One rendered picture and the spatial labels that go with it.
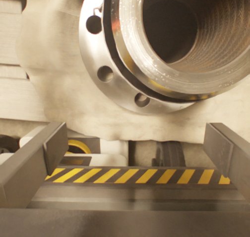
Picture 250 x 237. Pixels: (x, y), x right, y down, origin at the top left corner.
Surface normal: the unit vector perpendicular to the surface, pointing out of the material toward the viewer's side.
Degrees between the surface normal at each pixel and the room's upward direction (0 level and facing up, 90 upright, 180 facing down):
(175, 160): 46
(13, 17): 0
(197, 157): 0
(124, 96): 0
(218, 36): 90
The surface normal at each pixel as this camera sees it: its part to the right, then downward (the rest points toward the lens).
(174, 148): -0.02, -0.73
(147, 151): -0.03, 0.29
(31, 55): 0.51, 0.33
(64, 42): 0.85, 0.18
